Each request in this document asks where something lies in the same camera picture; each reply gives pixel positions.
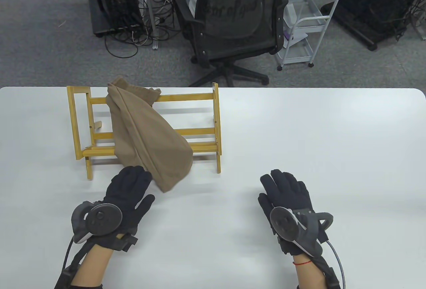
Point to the person's right hand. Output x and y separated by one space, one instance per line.
286 186

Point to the person's left hand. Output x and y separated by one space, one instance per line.
128 186

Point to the tan shorts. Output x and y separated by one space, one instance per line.
146 136

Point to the wooden book rack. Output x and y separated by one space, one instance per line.
193 97

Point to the person's left forearm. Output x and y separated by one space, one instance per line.
91 265

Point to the person's right forearm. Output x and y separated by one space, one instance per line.
309 275

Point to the grey right hand controller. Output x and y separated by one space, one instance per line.
283 222

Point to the grey hand controller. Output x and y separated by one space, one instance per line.
103 219
283 222

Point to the grey left hand controller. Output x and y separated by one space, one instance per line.
103 219

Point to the black mesh office chair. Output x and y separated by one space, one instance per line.
233 46

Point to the white metal table leg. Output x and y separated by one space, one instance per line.
152 19

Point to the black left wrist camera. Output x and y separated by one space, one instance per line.
124 242

